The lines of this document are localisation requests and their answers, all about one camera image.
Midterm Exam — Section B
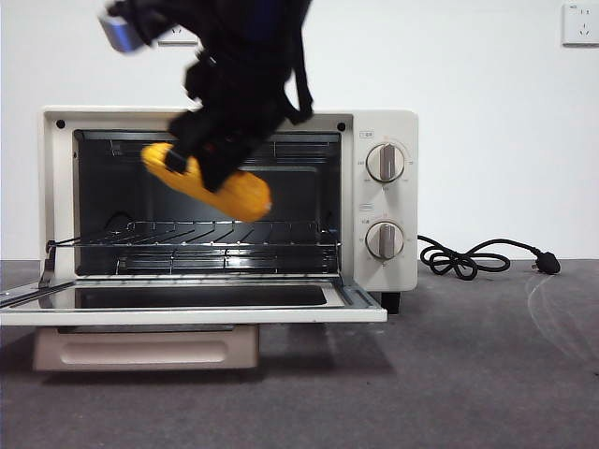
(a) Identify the yellow corn cob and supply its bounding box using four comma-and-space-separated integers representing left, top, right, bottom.
141, 142, 273, 223

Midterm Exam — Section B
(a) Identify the oven door with glass window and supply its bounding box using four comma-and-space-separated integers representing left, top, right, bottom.
0, 274, 388, 373

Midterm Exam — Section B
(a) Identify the beige oven dial knob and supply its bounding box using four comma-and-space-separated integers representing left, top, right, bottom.
365, 143, 406, 183
365, 222, 405, 261

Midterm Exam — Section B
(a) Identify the cream Toshiba toaster oven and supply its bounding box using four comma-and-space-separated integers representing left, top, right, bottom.
40, 105, 419, 315

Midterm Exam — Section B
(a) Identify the metal wire oven rack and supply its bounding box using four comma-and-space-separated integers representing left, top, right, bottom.
46, 219, 342, 250

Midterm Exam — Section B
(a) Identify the white wall socket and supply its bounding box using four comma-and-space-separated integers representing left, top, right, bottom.
157, 26, 200, 47
562, 3, 599, 48

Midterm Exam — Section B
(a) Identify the black power cable with plug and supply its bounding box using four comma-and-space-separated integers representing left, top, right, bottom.
416, 234, 562, 281

